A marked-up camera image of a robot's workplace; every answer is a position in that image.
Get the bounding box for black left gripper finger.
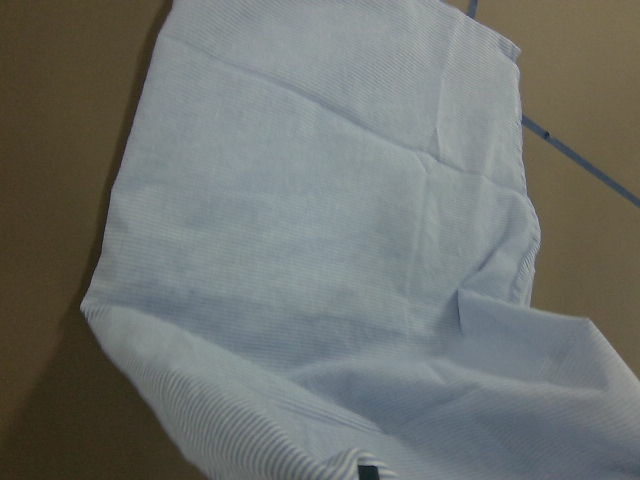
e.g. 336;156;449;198
358;465;378;480

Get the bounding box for light blue striped shirt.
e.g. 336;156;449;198
81;1;639;479

